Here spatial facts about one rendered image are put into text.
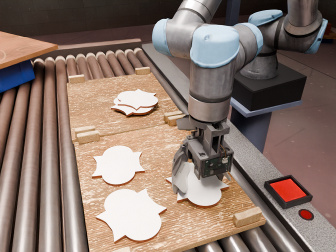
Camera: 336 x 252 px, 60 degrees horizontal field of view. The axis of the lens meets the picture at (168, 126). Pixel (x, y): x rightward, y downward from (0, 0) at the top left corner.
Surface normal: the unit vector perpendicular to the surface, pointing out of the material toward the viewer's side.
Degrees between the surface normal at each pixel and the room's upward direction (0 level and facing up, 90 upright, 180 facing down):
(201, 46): 88
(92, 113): 0
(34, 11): 90
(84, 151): 0
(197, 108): 90
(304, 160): 0
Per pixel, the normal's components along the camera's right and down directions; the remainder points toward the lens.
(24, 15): 0.37, 0.50
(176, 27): -0.39, -0.37
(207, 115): -0.11, 0.56
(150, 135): 0.00, -0.84
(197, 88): -0.72, 0.38
